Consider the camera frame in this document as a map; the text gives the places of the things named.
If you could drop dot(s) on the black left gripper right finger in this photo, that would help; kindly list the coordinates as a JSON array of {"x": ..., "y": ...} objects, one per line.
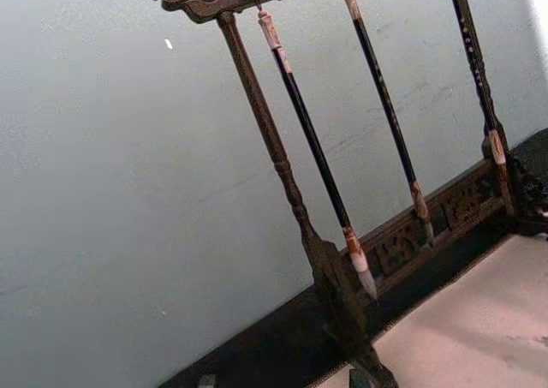
[{"x": 358, "y": 379}]

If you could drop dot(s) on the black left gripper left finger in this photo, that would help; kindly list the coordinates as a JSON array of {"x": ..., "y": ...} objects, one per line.
[{"x": 208, "y": 382}]

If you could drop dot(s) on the black table cloth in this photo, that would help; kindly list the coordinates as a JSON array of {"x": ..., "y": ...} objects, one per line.
[{"x": 278, "y": 341}]

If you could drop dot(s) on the beige felt mat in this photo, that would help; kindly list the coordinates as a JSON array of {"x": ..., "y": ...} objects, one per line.
[{"x": 471, "y": 319}]

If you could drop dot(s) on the black brush with white tip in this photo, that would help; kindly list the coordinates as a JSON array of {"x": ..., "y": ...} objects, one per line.
[{"x": 308, "y": 127}]

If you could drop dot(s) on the black brush with brown ferrule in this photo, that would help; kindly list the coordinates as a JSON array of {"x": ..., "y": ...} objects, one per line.
[{"x": 385, "y": 97}]

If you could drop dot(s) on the black brush with pale dots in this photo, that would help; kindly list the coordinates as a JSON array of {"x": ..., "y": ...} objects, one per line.
[{"x": 471, "y": 49}]

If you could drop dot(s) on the carved dark wooden brush rack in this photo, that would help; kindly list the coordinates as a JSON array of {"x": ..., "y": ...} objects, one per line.
[{"x": 231, "y": 0}]

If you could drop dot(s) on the pale wall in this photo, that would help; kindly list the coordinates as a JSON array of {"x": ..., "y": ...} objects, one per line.
[{"x": 107, "y": 169}]

